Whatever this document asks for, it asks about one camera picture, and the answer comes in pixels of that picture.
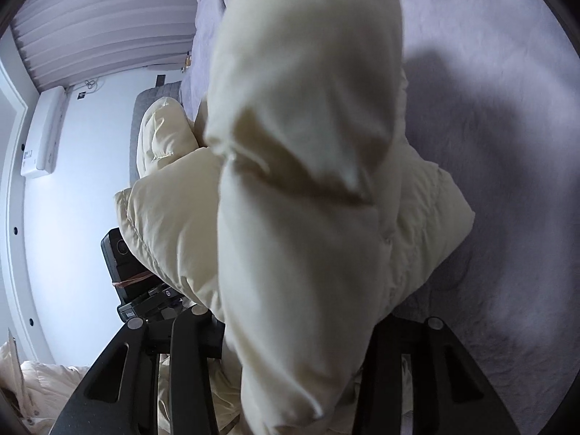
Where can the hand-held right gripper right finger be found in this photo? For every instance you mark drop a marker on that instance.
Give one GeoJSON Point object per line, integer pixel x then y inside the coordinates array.
{"type": "Point", "coordinates": [385, 371]}

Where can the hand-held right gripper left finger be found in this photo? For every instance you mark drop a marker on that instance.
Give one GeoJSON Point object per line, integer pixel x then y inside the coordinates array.
{"type": "Point", "coordinates": [185, 362]}

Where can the cream puffer jacket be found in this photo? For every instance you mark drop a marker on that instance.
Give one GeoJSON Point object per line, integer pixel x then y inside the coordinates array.
{"type": "Point", "coordinates": [294, 190]}

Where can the cream buttoned garment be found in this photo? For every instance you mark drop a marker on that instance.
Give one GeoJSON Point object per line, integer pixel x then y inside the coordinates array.
{"type": "Point", "coordinates": [36, 385]}

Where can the white air conditioner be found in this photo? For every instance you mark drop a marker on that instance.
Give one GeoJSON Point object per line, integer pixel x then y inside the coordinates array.
{"type": "Point", "coordinates": [43, 131]}

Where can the small yellow items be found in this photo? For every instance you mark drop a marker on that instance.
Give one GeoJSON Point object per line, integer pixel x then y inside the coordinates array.
{"type": "Point", "coordinates": [187, 61]}

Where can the pale pleated curtain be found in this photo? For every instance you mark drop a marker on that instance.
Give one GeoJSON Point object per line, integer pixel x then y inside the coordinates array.
{"type": "Point", "coordinates": [104, 22]}

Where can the purple blanket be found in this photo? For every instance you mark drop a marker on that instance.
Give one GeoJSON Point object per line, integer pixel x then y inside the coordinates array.
{"type": "Point", "coordinates": [475, 122]}

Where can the white door frame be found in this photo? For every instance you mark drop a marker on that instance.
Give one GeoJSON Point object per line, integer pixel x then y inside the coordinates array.
{"type": "Point", "coordinates": [13, 190]}

